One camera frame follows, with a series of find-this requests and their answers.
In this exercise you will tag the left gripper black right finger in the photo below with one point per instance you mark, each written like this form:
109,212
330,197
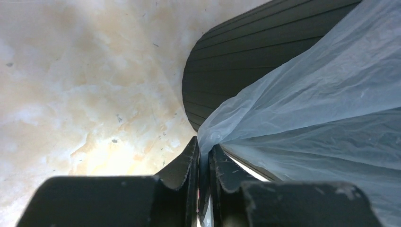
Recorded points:
240,200

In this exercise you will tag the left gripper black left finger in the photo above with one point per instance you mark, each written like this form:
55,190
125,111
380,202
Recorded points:
165,199

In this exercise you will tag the blue plastic trash bag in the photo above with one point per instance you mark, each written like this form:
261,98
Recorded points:
333,113

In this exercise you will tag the black ribbed trash bin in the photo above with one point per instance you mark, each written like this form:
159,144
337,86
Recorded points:
242,50

